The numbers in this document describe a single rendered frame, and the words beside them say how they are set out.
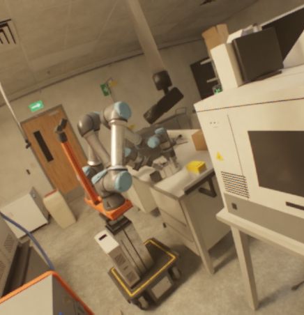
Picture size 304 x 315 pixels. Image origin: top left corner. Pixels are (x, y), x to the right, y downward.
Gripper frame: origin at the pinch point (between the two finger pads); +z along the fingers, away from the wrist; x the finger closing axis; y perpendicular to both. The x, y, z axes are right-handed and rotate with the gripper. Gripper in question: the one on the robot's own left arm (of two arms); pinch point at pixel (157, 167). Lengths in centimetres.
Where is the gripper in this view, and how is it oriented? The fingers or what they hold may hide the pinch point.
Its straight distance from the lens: 154.8
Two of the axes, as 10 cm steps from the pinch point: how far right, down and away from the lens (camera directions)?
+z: 8.1, 3.8, 4.5
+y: 3.9, -9.2, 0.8
